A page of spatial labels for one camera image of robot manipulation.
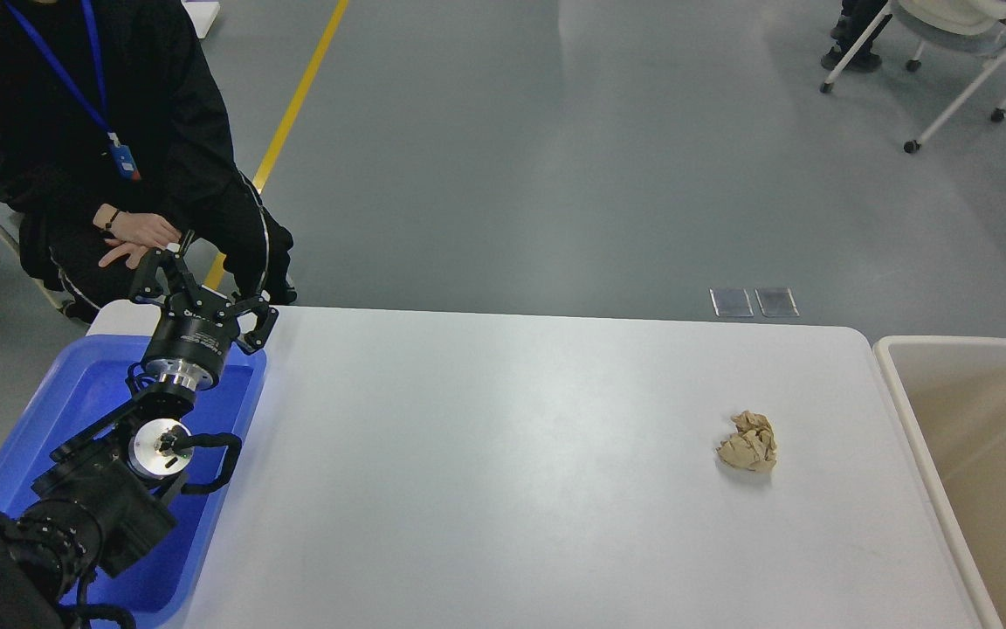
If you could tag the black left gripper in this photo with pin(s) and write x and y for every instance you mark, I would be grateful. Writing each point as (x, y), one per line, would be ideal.
(197, 328)

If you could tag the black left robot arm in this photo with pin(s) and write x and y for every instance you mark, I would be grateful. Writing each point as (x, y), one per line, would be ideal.
(105, 503)

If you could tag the person's hand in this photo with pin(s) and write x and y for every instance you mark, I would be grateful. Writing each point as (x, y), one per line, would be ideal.
(134, 234)

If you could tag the seated person in black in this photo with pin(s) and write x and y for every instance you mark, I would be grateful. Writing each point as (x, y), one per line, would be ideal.
(111, 106)

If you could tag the blue plastic bin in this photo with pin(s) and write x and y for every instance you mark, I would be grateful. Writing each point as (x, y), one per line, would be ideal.
(85, 383)

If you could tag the white board on floor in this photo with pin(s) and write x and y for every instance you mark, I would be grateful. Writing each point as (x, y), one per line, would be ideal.
(202, 15)

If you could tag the left floor socket plate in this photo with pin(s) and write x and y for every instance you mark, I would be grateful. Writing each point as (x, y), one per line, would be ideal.
(728, 302)

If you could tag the floor socket plate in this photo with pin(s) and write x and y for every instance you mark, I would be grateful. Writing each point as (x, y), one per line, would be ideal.
(777, 302)
(728, 302)

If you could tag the crumpled brown paper ball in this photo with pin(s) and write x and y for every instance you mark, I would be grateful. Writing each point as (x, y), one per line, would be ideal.
(752, 446)

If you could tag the right floor socket plate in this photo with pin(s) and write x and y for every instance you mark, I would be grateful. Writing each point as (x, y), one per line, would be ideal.
(777, 302)

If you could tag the person's feet by chair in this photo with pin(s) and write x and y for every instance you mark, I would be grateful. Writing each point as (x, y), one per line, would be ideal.
(854, 18)

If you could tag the beige plastic bin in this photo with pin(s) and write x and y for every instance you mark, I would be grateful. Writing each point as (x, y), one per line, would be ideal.
(950, 394)

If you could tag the white office chair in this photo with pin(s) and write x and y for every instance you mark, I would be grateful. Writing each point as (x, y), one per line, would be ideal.
(977, 28)

